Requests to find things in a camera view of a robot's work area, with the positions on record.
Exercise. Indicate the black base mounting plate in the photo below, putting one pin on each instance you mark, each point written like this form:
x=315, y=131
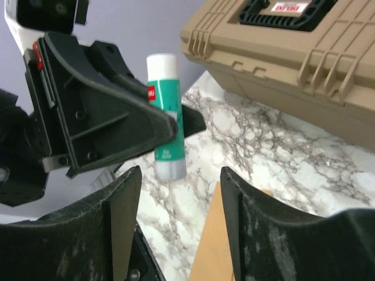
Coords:
x=142, y=264

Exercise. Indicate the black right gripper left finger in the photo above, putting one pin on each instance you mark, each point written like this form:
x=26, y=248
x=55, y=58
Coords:
x=88, y=240

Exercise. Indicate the tan plastic tool case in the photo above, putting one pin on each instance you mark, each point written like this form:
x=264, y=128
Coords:
x=311, y=59

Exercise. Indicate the brown paper envelope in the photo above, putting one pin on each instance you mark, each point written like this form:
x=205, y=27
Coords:
x=219, y=256

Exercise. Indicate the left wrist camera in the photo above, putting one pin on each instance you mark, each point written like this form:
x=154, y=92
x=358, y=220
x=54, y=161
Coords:
x=29, y=20

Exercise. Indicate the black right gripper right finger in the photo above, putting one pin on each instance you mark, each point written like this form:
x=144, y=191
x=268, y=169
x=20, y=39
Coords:
x=270, y=240

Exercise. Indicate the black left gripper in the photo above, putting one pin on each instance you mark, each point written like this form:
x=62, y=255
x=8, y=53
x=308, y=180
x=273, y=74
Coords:
x=101, y=123

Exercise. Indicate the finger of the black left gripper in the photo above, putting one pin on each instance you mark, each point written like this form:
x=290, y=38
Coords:
x=107, y=60

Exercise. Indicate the green white glue stick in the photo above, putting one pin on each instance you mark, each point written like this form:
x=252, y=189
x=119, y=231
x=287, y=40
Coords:
x=164, y=94

